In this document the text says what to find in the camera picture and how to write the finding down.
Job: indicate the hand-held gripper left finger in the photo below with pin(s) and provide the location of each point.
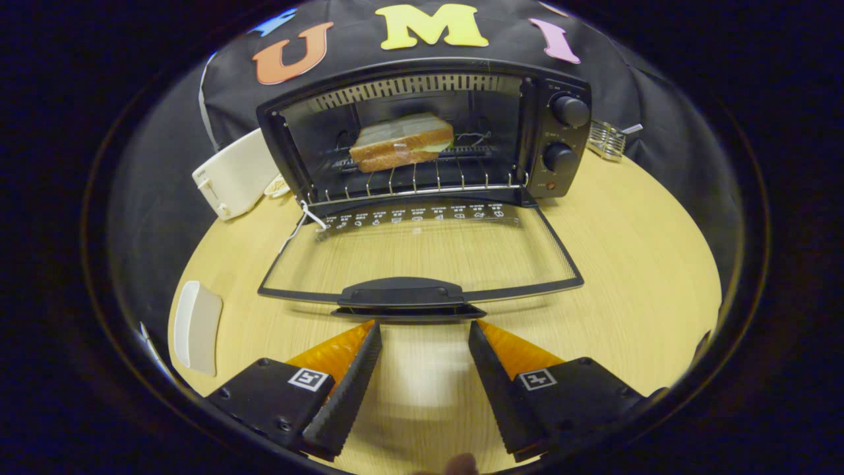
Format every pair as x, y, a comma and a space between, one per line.
349, 389

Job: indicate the black toaster oven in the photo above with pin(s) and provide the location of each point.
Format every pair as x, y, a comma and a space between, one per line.
560, 132

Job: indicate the toasted sandwich with lettuce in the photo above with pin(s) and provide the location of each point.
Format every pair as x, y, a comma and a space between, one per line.
402, 145

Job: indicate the white rectangular tray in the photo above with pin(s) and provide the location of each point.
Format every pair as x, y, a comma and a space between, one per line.
198, 326

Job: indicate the white pop-up toaster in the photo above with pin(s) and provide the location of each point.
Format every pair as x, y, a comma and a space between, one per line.
237, 175

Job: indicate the white divided grain tray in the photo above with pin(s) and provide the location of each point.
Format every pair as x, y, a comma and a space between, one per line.
278, 188

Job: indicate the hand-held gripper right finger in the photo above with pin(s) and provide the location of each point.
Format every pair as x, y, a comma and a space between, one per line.
498, 389

